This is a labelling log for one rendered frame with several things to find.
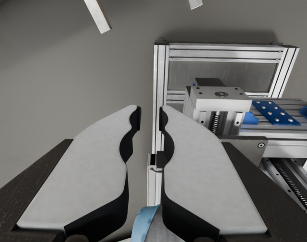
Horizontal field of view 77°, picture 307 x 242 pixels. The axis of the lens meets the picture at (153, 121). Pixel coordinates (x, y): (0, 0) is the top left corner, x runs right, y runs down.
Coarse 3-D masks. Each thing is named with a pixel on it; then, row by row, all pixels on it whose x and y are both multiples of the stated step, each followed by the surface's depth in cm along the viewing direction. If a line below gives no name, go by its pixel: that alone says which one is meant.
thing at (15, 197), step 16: (64, 144) 8; (48, 160) 7; (16, 176) 6; (32, 176) 6; (0, 192) 6; (16, 192) 6; (32, 192) 6; (0, 208) 5; (16, 208) 5; (0, 224) 5; (16, 224) 5; (0, 240) 5; (16, 240) 5; (32, 240) 5; (48, 240) 5; (64, 240) 5
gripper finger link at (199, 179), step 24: (168, 120) 10; (192, 120) 10; (168, 144) 9; (192, 144) 8; (216, 144) 8; (168, 168) 7; (192, 168) 7; (216, 168) 7; (168, 192) 6; (192, 192) 6; (216, 192) 6; (240, 192) 6; (168, 216) 6; (192, 216) 5; (216, 216) 5; (240, 216) 5; (192, 240) 6; (216, 240) 5
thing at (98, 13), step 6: (84, 0) 52; (90, 0) 52; (96, 0) 52; (90, 6) 52; (96, 6) 52; (96, 12) 53; (102, 12) 53; (96, 18) 54; (102, 18) 54; (96, 24) 55; (102, 24) 55; (108, 24) 55; (102, 30) 55
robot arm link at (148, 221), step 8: (144, 208) 40; (152, 208) 40; (160, 208) 39; (136, 216) 39; (144, 216) 38; (152, 216) 37; (160, 216) 37; (136, 224) 36; (144, 224) 36; (152, 224) 36; (160, 224) 36; (136, 232) 35; (144, 232) 35; (152, 232) 35; (160, 232) 35; (168, 232) 35; (136, 240) 35; (144, 240) 34; (152, 240) 34; (160, 240) 34; (168, 240) 34; (176, 240) 34
